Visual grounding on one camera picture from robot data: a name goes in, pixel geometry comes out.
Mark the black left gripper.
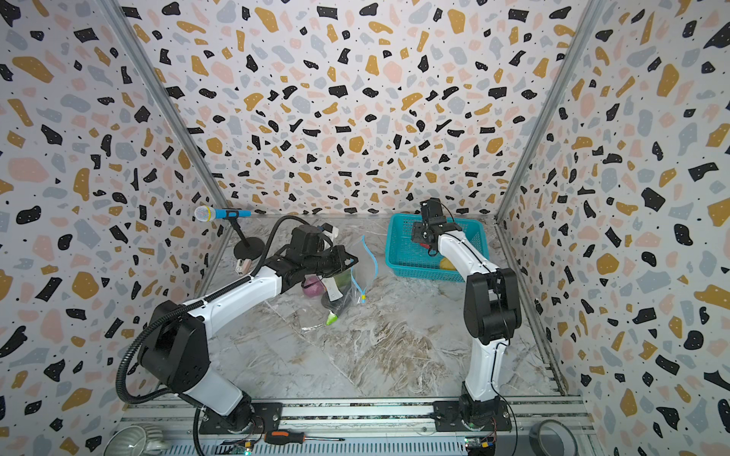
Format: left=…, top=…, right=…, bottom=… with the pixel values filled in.
left=303, top=245, right=359, bottom=279

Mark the clear zip top bag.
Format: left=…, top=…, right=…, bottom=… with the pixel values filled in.
left=270, top=225, right=389, bottom=337

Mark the dark eggplant toy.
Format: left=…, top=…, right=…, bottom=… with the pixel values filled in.
left=321, top=294, right=354, bottom=326

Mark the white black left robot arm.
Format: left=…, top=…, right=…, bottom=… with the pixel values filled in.
left=132, top=224, right=359, bottom=421

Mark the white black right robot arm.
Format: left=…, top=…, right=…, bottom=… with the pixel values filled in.
left=412, top=198, right=522, bottom=429

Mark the teal plastic basket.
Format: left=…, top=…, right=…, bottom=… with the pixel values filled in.
left=385, top=214, right=497, bottom=282

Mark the black microphone stand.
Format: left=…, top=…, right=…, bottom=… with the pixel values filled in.
left=224, top=209, right=265, bottom=260

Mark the pink white small device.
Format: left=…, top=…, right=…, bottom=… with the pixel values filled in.
left=235, top=258, right=253, bottom=277

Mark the blue microphone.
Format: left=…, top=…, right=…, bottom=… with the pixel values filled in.
left=194, top=205, right=252, bottom=222

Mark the silver metal lamp shade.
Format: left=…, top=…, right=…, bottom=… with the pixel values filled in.
left=103, top=424, right=170, bottom=456

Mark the grey tape roll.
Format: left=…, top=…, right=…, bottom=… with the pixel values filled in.
left=528, top=419, right=579, bottom=456

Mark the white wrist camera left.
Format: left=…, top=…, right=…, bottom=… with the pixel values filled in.
left=319, top=223, right=340, bottom=241

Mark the black corrugated cable hose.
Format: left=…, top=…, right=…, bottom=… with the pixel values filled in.
left=115, top=215, right=312, bottom=406

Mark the orange handle screwdriver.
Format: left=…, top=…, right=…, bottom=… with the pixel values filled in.
left=264, top=429, right=345, bottom=446

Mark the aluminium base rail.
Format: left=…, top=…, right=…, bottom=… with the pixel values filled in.
left=113, top=395, right=600, bottom=456

